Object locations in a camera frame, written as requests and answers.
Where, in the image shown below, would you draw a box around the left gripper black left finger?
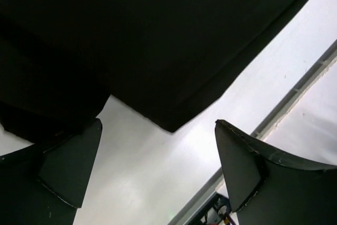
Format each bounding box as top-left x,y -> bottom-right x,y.
1,119 -> 102,224

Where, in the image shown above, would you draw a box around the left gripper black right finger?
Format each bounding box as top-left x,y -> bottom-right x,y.
215,120 -> 336,225

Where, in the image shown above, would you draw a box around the black trousers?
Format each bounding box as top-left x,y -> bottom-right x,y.
1,0 -> 308,143

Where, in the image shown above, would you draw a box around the aluminium table frame rail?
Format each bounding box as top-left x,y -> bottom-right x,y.
172,44 -> 336,224

